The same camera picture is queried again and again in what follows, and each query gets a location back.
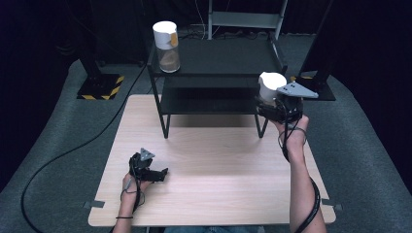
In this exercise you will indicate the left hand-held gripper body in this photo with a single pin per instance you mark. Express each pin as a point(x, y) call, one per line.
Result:
point(140, 163)

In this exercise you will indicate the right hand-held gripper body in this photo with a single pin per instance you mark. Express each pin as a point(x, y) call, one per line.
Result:
point(291, 103)

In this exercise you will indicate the black two-tier shelf rack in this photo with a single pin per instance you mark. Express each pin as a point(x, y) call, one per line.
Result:
point(215, 58)

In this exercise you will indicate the white paper cup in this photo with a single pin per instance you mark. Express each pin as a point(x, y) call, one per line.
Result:
point(166, 45)

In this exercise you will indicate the person's left hand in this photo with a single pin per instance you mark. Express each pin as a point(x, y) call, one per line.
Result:
point(129, 189)

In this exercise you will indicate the person's right hand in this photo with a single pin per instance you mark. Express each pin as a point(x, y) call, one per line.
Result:
point(293, 134)

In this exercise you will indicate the black stand with striped base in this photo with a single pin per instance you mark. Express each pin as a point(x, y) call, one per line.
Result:
point(319, 87)
point(100, 85)

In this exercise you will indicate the grey tape strip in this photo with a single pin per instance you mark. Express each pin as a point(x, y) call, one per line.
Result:
point(333, 204)
point(94, 204)

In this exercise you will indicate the grey metal frame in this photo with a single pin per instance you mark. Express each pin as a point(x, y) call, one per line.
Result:
point(244, 19)

